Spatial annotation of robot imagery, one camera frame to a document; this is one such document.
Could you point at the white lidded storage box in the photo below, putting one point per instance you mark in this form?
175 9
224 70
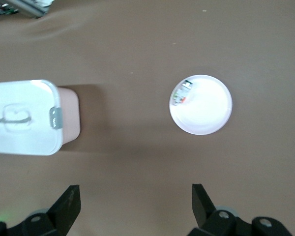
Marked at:
22 137

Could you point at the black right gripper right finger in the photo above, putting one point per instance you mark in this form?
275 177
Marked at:
202 209

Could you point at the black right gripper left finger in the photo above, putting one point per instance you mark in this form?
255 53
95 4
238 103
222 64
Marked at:
66 211

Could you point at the white green push-button switch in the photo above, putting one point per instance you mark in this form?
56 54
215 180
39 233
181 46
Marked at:
183 93

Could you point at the pink round plate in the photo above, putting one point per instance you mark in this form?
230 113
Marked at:
206 110

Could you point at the aluminium camera mount post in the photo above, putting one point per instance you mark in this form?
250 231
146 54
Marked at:
32 7

